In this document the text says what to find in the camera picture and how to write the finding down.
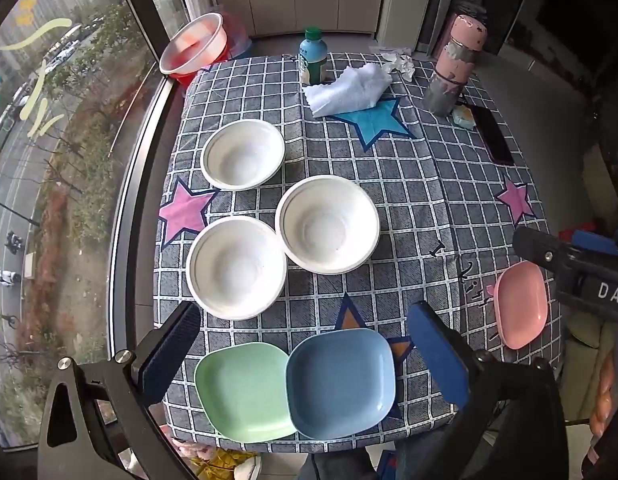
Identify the black phone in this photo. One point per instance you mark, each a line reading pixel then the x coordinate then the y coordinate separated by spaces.
pixel 494 132

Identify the small pale packet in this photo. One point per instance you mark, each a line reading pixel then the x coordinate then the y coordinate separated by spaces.
pixel 463 116

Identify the pink and grey flask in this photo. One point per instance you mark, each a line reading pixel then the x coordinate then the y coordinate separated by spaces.
pixel 456 65

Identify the red plastic basin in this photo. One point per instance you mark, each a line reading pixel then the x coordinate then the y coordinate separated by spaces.
pixel 236 35

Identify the green bottle with white label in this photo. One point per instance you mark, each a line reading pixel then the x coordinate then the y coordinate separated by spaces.
pixel 313 60

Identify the white cloth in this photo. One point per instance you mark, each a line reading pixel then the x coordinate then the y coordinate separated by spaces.
pixel 351 91

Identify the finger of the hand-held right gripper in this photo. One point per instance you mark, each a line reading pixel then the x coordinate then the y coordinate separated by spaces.
pixel 544 250
pixel 596 244

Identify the checked star-print tablecloth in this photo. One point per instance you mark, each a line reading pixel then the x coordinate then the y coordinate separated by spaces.
pixel 419 195

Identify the crumpled white tissue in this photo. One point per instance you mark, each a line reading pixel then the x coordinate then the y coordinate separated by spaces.
pixel 400 60

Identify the blue square plate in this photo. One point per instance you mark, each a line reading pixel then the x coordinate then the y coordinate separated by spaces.
pixel 339 385

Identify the yellow plush toy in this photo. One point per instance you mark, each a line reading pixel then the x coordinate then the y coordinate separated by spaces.
pixel 224 462

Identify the green square plate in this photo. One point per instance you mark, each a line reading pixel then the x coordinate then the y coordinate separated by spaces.
pixel 241 395

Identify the pink square plate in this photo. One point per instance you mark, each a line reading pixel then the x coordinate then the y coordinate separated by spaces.
pixel 521 305

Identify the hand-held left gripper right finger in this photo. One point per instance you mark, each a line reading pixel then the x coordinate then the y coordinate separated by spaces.
pixel 436 355

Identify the clear plastic basin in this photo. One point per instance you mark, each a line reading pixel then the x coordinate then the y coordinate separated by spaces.
pixel 194 45

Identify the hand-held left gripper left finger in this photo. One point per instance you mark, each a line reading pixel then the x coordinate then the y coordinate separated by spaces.
pixel 171 355

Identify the white paper bowl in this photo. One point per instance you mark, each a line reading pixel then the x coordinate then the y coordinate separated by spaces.
pixel 328 224
pixel 236 268
pixel 243 154

